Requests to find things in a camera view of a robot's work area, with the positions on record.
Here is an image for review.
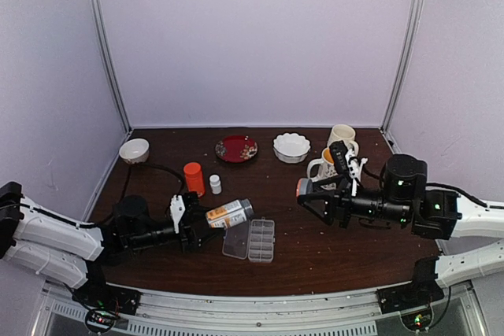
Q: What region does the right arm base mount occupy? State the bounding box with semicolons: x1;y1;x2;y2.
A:
376;257;444;314

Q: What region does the amber bottle grey cap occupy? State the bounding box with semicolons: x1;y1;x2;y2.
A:
205;199;254;229

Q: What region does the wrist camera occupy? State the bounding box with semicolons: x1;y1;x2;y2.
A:
329;141;368;197
169;194;186;234

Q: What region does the clear plastic pill organizer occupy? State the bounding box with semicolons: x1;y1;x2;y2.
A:
222;218;276;264

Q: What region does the right aluminium frame post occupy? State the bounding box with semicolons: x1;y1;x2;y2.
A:
380;0;424;135

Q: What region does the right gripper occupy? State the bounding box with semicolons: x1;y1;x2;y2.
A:
298;175;411;231

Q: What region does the white ceramic bowl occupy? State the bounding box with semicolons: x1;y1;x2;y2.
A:
119;138;150;165

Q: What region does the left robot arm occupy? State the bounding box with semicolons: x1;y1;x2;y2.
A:
1;182;222;308

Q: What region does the cream ribbed mug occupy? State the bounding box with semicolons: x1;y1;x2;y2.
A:
327;124;359;156

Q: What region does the front aluminium rail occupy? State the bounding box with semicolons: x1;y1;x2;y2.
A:
28;282;491;335

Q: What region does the white scalloped bowl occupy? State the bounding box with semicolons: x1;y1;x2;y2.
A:
272;133;311;164

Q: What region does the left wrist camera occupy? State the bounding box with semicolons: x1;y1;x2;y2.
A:
169;194;186;234

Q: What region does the left round circuit board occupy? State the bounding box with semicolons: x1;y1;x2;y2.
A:
84;308;118;334

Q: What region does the left aluminium frame post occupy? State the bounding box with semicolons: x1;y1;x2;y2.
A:
89;0;132;134

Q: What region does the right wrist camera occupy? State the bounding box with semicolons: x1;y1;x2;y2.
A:
329;141;368;197

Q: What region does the right round circuit board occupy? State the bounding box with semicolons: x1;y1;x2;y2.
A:
401;309;433;332

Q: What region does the grey orange bottle cap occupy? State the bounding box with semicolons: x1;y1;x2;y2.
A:
296;178;313;198

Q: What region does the aluminium frame post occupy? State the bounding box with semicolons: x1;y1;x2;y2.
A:
89;0;132;134
380;0;424;135

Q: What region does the small white pill bottle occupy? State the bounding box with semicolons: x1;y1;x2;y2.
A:
209;174;222;195

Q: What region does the red floral plate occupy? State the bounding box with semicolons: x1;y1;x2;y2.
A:
214;135;258;163

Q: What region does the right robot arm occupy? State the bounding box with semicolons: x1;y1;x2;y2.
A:
296;154;503;306

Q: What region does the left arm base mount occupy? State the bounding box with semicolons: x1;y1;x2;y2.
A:
72;261;141;316

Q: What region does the round circuit board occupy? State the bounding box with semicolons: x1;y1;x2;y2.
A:
401;309;433;332
84;308;118;334

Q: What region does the orange pill bottle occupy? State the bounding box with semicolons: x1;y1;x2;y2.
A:
183;162;206;198

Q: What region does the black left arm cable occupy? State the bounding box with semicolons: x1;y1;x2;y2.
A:
84;162;186;227

